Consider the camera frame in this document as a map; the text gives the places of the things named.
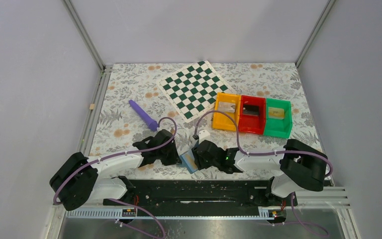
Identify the aluminium frame post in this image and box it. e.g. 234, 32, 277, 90
295, 0, 337, 68
62, 0, 105, 71

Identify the blue leather card holder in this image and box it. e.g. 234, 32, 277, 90
180, 142, 198, 174

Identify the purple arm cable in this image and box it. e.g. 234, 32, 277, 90
193, 110, 333, 177
52, 117, 178, 205

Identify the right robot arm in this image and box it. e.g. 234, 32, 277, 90
191, 139, 328, 198

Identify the silver card in yellow bin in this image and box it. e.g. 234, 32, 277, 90
217, 102, 236, 114

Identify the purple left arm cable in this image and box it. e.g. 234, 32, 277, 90
52, 117, 178, 205

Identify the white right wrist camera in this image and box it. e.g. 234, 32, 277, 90
192, 129, 211, 143

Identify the floral patterned table mat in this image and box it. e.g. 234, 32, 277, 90
86, 61, 322, 157

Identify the purple cylindrical handle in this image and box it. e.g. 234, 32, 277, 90
128, 100, 159, 131

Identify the gold card in green bin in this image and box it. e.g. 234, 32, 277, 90
268, 107, 285, 120

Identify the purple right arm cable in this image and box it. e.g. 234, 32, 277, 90
193, 110, 333, 177

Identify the green plastic bin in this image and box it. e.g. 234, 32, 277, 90
264, 98, 293, 138

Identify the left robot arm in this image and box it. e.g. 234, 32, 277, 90
49, 129, 181, 211

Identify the black card in red bin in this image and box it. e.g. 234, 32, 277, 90
242, 104, 260, 116

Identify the right aluminium frame post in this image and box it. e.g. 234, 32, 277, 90
295, 0, 337, 68

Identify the green white chessboard mat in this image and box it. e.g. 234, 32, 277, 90
156, 61, 236, 122

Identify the red plastic bin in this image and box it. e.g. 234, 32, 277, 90
238, 95, 266, 135

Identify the yellow plastic bin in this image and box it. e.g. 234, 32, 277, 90
212, 93, 241, 131

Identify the left aluminium frame post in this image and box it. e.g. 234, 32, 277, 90
62, 0, 105, 71

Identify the white slotted cable duct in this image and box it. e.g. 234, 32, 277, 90
65, 207, 279, 221

